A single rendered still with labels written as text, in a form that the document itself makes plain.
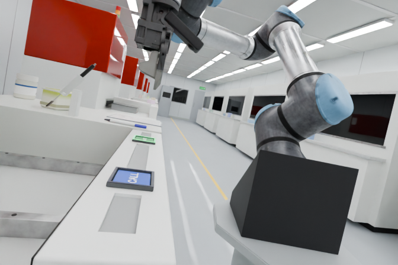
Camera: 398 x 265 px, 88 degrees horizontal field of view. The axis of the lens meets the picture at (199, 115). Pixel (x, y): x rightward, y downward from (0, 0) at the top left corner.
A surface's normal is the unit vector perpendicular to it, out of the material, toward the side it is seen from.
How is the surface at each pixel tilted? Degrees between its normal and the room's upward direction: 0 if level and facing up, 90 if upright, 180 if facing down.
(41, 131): 90
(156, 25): 90
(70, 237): 0
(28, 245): 0
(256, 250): 0
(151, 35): 90
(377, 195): 90
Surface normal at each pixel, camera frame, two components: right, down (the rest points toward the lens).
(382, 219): 0.20, 0.09
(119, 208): 0.20, -0.98
